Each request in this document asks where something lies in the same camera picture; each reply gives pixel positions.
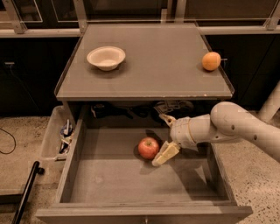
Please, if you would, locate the clear plastic bin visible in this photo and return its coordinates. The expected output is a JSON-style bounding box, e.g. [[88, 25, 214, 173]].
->
[[40, 106, 74, 161]]

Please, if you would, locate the open grey top drawer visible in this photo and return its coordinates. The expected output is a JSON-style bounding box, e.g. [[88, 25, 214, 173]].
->
[[36, 107, 252, 224]]

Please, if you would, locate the white bowl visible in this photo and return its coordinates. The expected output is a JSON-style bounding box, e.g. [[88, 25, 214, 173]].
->
[[87, 46, 126, 72]]

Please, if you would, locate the black floor cable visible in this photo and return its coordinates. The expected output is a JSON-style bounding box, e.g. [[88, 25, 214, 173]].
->
[[0, 128, 18, 156]]

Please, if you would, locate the dark clutter behind drawer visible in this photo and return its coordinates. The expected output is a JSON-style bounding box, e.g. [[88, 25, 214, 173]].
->
[[90, 101, 194, 122]]

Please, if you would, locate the red apple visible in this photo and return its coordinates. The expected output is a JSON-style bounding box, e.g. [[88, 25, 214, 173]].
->
[[137, 137, 159, 159]]

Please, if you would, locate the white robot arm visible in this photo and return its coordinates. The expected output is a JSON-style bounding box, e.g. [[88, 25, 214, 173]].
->
[[152, 82, 280, 166]]

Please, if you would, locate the orange fruit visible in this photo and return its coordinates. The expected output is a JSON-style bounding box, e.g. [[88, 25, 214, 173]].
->
[[201, 52, 221, 71]]

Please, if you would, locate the metal window railing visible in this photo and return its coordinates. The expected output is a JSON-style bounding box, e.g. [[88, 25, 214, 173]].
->
[[0, 0, 280, 38]]

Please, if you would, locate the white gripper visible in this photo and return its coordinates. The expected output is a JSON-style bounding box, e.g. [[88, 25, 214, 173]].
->
[[151, 114, 196, 166]]

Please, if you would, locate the grey cabinet with counter top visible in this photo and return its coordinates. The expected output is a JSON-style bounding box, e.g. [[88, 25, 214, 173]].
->
[[55, 24, 234, 115]]

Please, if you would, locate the black metal bar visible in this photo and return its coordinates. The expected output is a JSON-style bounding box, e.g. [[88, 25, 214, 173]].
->
[[11, 161, 45, 224]]

